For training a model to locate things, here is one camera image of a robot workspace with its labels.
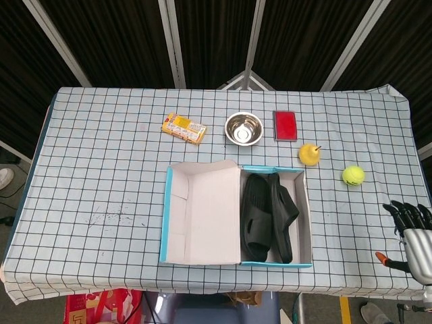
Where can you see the stainless steel bowl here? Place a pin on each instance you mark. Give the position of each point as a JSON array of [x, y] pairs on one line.
[[243, 128]]

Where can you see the yellow snack packet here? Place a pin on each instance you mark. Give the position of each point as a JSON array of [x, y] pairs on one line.
[[184, 128]]

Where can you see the light blue open shoe box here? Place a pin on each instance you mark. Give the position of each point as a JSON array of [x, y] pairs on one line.
[[209, 216]]

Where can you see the grey-blue chair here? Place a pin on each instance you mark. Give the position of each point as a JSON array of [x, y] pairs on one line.
[[209, 312]]

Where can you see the metal table leg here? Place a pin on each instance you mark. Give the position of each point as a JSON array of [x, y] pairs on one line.
[[299, 308]]

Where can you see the yellow-green tennis ball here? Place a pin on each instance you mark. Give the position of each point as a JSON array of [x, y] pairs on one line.
[[353, 175]]

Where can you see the white triangular metal stand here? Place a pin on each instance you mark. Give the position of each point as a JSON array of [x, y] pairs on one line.
[[247, 81]]

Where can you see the yellow pear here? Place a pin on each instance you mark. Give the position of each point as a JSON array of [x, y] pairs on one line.
[[308, 155]]

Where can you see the blue checkered tablecloth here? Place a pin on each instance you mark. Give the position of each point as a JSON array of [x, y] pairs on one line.
[[101, 168]]

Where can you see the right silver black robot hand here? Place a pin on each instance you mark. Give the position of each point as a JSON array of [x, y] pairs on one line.
[[420, 249]]

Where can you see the dark white-framed folding screen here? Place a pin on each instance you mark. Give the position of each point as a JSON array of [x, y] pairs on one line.
[[118, 40]]

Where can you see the black rubber slipper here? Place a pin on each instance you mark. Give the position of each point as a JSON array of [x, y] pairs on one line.
[[283, 209], [254, 195]]

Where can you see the brown paper bag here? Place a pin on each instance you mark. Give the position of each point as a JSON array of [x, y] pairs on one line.
[[244, 298]]

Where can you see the red rectangular pad case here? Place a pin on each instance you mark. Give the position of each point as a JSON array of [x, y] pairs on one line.
[[285, 125]]

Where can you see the red printed snack bag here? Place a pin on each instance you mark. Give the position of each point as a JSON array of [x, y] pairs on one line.
[[98, 307]]

